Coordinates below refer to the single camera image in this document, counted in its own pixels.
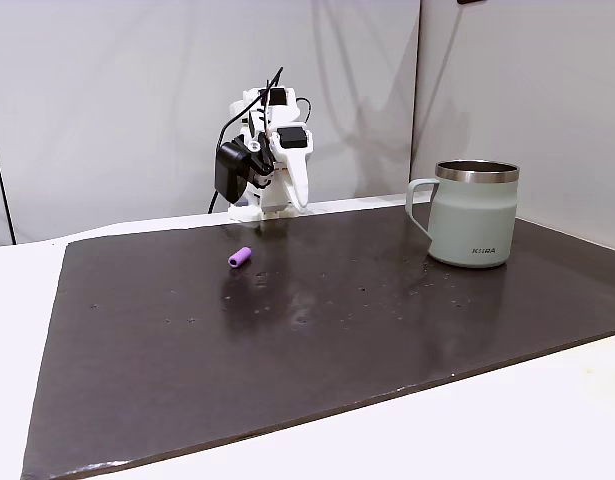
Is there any dark brown table mat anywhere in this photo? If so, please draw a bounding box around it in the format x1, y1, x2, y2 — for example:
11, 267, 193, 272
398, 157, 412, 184
19, 202, 615, 480

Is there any black camera cable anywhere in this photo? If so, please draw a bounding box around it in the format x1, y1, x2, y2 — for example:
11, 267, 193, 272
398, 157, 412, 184
208, 67, 284, 215

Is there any black oval camera box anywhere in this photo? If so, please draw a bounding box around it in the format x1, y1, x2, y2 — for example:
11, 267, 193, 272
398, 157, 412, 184
214, 133, 274, 205

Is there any purple ribbed pen grip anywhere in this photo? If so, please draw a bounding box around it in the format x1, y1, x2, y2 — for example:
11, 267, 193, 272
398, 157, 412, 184
228, 246, 253, 270

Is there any pale green steel-rimmed mug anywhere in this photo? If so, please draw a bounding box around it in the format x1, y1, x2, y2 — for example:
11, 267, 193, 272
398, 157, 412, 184
404, 159, 520, 270

